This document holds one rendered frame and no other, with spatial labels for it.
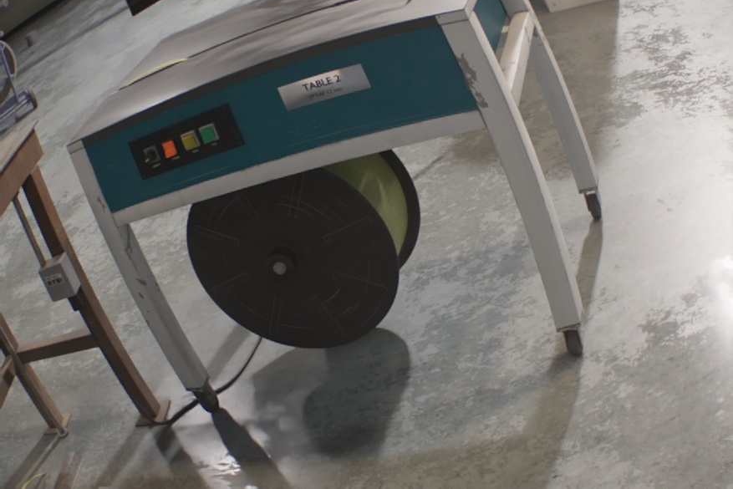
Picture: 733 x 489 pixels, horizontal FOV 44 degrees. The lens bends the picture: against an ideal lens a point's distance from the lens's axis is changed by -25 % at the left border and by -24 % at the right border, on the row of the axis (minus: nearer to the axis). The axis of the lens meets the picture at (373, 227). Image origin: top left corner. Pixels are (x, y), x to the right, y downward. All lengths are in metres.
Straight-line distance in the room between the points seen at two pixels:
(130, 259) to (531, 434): 0.89
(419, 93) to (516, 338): 0.61
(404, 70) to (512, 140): 0.21
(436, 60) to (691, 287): 0.74
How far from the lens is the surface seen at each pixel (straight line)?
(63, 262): 2.32
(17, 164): 2.25
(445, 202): 2.87
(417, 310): 2.49
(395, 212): 2.33
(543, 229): 1.95
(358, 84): 1.88
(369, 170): 2.29
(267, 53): 1.95
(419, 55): 1.84
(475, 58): 1.82
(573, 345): 2.09
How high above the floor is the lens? 1.24
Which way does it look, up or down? 25 degrees down
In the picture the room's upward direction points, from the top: 24 degrees counter-clockwise
